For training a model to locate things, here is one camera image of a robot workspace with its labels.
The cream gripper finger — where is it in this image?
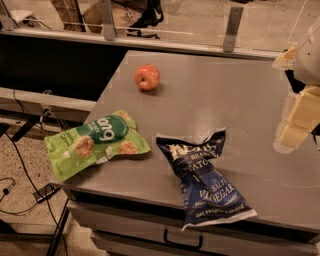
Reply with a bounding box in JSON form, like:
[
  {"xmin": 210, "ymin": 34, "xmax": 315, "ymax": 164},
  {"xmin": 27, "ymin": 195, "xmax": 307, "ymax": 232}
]
[
  {"xmin": 272, "ymin": 45, "xmax": 297, "ymax": 70},
  {"xmin": 273, "ymin": 85, "xmax": 320, "ymax": 154}
]

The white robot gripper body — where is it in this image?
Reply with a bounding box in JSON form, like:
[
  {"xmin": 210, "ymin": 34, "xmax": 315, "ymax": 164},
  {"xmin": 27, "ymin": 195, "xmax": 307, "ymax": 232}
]
[{"xmin": 285, "ymin": 17, "xmax": 320, "ymax": 93}]

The blue chip bag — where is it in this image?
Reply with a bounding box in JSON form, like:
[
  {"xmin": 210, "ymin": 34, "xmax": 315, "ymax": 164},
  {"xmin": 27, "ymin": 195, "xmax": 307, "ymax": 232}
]
[{"xmin": 156, "ymin": 129, "xmax": 257, "ymax": 230}]

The black bag behind glass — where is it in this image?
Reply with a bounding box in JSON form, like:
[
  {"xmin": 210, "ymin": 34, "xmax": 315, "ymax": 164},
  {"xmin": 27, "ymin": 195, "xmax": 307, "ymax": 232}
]
[{"xmin": 127, "ymin": 0, "xmax": 164, "ymax": 37}]

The green snack bag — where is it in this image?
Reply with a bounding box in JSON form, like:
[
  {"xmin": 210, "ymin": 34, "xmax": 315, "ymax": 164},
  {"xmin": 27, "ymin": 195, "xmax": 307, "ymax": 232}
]
[{"xmin": 44, "ymin": 110, "xmax": 151, "ymax": 182}]

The red apple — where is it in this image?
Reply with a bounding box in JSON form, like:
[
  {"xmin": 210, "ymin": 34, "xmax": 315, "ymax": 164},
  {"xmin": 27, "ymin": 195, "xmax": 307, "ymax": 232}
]
[{"xmin": 134, "ymin": 64, "xmax": 160, "ymax": 91}]

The black power adapter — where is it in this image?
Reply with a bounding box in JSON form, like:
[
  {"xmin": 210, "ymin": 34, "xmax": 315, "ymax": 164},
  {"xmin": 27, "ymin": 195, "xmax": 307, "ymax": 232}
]
[{"xmin": 33, "ymin": 184, "xmax": 59, "ymax": 203}]

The metal bracket right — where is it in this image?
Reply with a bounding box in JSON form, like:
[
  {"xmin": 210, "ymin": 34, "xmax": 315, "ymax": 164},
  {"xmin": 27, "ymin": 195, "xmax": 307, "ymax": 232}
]
[{"xmin": 223, "ymin": 7, "xmax": 243, "ymax": 53}]

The metal bracket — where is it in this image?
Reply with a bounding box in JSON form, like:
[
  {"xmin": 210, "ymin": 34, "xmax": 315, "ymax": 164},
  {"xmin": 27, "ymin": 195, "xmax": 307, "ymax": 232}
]
[
  {"xmin": 223, "ymin": 7, "xmax": 243, "ymax": 53},
  {"xmin": 99, "ymin": 0, "xmax": 117, "ymax": 41}
]

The grey drawer with black handle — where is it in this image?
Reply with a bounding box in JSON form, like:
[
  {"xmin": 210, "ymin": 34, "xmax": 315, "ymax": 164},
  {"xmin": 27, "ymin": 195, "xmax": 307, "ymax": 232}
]
[{"xmin": 68, "ymin": 201, "xmax": 319, "ymax": 256}]

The grey metal rail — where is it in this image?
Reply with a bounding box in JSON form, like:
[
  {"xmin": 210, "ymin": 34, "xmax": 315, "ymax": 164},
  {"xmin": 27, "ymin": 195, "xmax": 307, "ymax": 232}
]
[{"xmin": 0, "ymin": 28, "xmax": 282, "ymax": 61}]

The metal bracket left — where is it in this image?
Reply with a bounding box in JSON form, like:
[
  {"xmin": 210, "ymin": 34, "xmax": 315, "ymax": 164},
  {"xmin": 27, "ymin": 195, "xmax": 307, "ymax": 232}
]
[{"xmin": 99, "ymin": 0, "xmax": 117, "ymax": 41}]

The black floor cable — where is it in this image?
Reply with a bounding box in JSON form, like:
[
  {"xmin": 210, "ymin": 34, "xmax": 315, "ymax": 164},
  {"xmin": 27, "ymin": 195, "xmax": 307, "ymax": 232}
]
[{"xmin": 0, "ymin": 89, "xmax": 69, "ymax": 256}]

